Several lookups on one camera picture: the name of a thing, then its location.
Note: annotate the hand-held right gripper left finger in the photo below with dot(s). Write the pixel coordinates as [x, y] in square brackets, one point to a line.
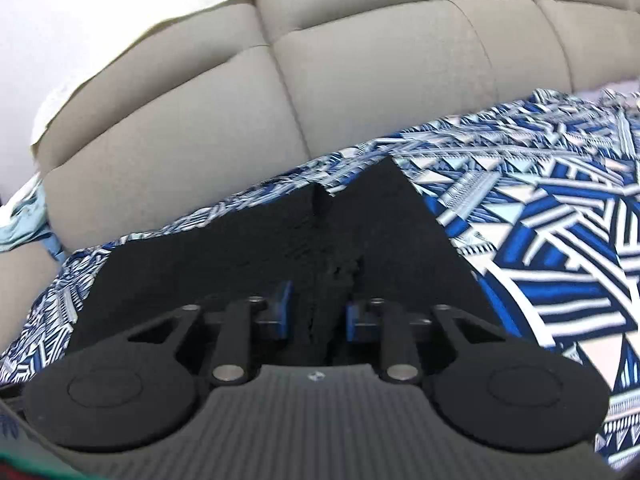
[284, 310]

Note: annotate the grey padded headboard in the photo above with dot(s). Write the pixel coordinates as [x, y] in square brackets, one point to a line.
[375, 60]

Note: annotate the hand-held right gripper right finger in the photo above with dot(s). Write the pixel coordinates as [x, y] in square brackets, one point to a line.
[351, 322]

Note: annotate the black pants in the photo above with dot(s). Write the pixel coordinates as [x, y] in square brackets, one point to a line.
[200, 260]

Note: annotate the light blue cloth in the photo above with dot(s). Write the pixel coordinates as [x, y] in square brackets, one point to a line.
[20, 227]

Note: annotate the white crumpled garment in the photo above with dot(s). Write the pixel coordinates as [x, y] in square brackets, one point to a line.
[25, 195]

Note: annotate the blue white patterned blanket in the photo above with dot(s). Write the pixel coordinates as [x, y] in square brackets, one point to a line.
[550, 210]

